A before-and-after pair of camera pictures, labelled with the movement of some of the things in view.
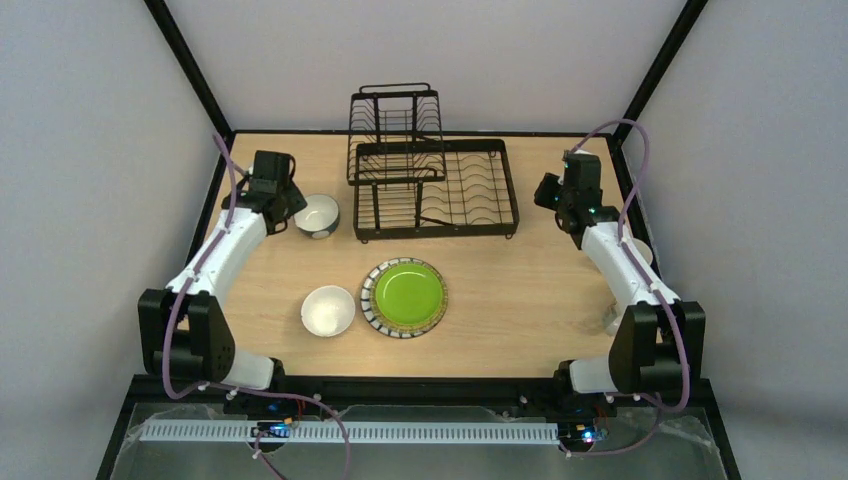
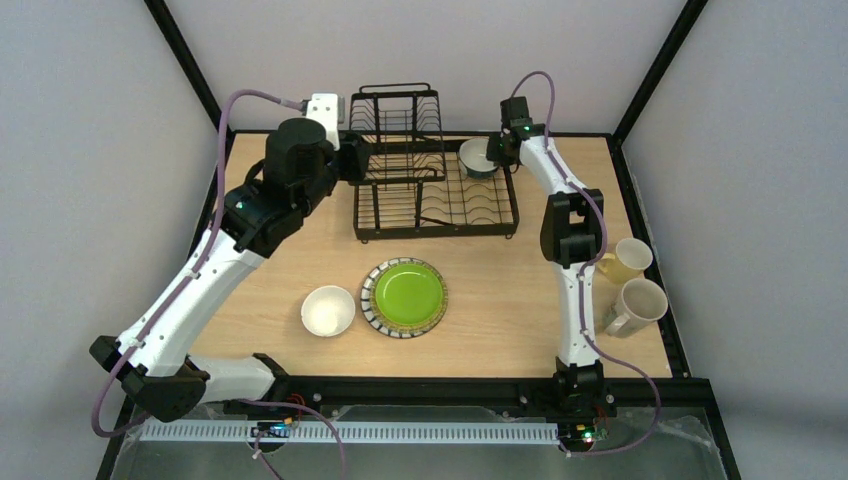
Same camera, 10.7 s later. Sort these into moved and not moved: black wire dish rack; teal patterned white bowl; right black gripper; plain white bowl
Moved: teal patterned white bowl; right black gripper
Not moved: plain white bowl; black wire dish rack
